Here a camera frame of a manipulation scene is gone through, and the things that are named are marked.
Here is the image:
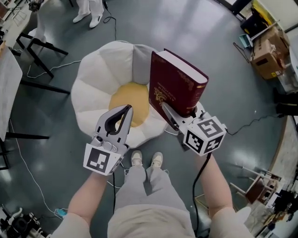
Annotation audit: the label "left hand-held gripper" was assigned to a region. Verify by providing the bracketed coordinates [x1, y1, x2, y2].
[83, 104, 134, 176]

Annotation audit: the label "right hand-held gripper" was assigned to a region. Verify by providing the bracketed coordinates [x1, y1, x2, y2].
[162, 102, 228, 156]

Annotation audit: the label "thick maroon book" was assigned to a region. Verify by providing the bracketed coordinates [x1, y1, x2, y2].
[148, 48, 210, 118]

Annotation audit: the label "white flower-shaped cushion seat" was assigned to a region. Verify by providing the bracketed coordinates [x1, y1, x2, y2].
[70, 40, 178, 149]

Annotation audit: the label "person's left forearm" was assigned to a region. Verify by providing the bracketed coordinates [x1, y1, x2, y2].
[67, 171, 117, 225]

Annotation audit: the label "person's right forearm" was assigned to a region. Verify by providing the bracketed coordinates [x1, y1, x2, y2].
[196, 152, 235, 219]

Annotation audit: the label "person's left beige shoe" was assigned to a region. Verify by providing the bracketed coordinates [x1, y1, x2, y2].
[130, 150, 143, 167]

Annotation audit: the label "person's beige shoe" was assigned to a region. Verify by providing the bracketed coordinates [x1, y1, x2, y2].
[130, 150, 143, 167]
[150, 152, 164, 168]

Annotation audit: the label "person's right beige shoe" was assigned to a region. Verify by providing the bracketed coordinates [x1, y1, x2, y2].
[150, 152, 164, 168]

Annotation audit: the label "person's grey trousers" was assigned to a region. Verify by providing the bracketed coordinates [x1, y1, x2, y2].
[113, 163, 194, 212]

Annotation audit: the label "wood-framed glass box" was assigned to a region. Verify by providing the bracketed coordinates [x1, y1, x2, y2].
[194, 193, 210, 219]

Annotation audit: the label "light blue dustpan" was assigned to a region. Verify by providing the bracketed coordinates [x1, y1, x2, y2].
[239, 33, 254, 49]

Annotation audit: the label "large cardboard box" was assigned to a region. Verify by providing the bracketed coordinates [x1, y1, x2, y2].
[250, 38, 287, 80]

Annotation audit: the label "wooden chair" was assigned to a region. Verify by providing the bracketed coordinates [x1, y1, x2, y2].
[230, 170, 283, 206]

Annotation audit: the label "blue plug adapter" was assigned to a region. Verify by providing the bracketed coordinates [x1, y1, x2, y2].
[54, 208, 68, 219]

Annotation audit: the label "person's beige top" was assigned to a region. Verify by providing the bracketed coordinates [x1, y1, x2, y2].
[51, 204, 255, 238]

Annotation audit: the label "white marble table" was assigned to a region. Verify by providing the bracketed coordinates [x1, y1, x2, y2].
[0, 46, 23, 142]

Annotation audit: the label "black and yellow machine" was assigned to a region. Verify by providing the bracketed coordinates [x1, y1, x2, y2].
[240, 5, 274, 36]

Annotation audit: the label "small cardboard box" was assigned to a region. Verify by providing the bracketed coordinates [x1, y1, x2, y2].
[267, 25, 291, 56]

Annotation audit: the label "black equipment pile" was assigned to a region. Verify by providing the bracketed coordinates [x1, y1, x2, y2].
[0, 204, 48, 238]

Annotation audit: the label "thin black floor cable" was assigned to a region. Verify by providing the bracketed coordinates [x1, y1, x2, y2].
[226, 114, 281, 136]

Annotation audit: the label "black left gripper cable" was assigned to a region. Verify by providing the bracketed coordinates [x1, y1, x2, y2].
[112, 171, 116, 216]

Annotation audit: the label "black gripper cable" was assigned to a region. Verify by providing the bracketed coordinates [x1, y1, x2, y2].
[192, 152, 212, 238]
[112, 171, 116, 216]

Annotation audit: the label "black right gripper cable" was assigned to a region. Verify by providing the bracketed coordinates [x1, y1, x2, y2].
[192, 152, 212, 238]

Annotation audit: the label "short white floor cable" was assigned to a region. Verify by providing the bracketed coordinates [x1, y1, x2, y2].
[26, 59, 82, 79]

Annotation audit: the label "black looped floor cable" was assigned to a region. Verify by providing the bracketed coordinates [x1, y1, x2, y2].
[102, 1, 117, 42]

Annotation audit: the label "long white floor cable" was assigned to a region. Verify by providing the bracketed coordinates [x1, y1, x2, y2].
[8, 119, 61, 216]

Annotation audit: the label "black metal table frame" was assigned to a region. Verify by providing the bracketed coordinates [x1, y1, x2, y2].
[0, 32, 71, 172]

